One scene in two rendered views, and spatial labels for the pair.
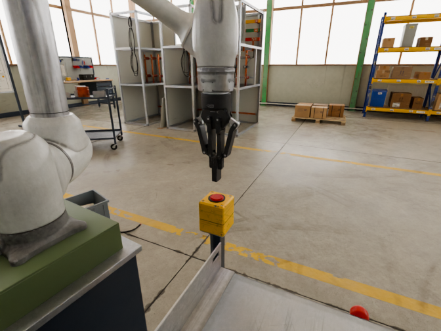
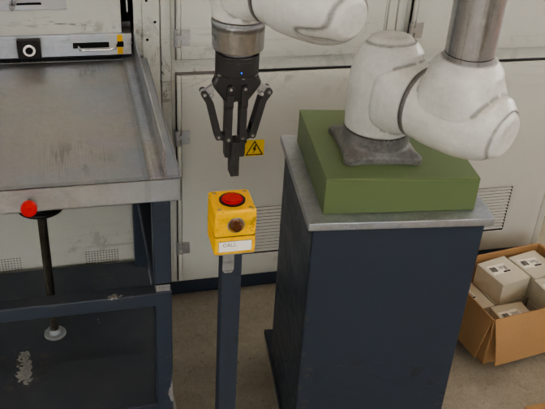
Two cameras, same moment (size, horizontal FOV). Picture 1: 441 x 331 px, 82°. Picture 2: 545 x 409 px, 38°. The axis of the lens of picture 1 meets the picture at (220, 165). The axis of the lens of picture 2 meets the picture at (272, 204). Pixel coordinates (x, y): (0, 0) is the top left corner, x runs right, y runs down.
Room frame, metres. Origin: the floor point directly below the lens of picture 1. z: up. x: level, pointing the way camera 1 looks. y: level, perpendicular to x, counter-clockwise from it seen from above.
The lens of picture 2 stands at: (1.65, -0.77, 1.68)
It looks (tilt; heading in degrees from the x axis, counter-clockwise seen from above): 32 degrees down; 139
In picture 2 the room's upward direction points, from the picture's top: 4 degrees clockwise
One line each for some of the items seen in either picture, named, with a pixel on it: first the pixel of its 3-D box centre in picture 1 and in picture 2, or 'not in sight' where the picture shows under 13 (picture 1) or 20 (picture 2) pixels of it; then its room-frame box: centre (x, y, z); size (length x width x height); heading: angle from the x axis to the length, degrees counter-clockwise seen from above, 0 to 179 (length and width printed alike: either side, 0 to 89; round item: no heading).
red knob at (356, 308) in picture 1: (359, 318); (28, 206); (0.34, -0.26, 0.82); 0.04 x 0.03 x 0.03; 154
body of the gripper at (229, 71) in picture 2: (216, 111); (236, 75); (0.65, 0.01, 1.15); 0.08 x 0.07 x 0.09; 65
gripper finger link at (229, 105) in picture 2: (220, 137); (228, 111); (0.65, 0.00, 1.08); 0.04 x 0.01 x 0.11; 155
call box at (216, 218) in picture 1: (216, 213); (231, 221); (0.65, 0.01, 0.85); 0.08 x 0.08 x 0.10; 64
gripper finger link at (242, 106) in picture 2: (212, 136); (242, 110); (0.66, 0.02, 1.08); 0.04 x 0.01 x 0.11; 155
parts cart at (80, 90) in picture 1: (86, 117); not in sight; (4.09, 2.15, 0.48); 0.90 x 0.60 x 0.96; 101
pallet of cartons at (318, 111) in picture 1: (319, 112); not in sight; (6.30, -2.44, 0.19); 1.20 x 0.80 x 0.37; 66
